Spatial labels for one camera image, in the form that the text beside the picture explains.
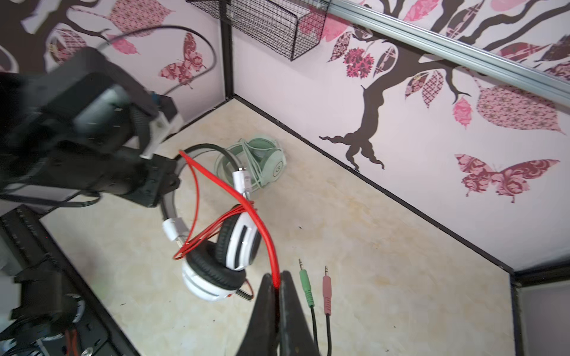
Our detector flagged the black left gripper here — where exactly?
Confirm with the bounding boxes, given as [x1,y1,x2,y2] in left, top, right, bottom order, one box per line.
[111,148,181,208]

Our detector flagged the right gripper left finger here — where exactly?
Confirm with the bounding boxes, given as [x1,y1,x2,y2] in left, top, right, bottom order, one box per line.
[236,274,278,356]

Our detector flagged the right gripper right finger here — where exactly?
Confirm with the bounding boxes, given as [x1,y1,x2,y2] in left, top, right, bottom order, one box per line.
[279,271,319,356]

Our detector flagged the red headphone cable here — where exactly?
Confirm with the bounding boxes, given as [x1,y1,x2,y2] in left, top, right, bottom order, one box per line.
[172,150,334,356]

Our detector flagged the white black headphones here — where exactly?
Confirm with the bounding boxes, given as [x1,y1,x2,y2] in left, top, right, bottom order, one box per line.
[159,143,264,303]

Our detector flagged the mint green headphone cable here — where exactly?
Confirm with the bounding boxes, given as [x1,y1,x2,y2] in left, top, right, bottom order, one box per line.
[226,137,277,192]

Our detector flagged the mint green headphones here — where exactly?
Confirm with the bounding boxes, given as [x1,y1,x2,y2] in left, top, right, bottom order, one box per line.
[215,136,286,195]

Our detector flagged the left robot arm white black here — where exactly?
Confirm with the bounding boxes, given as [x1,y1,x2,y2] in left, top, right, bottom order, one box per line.
[1,47,180,355]

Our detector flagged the black wire mesh basket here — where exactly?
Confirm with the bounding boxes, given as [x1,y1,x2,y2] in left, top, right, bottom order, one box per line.
[190,0,330,61]

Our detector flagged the rear aluminium rail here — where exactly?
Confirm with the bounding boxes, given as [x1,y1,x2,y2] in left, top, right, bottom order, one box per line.
[329,1,569,107]

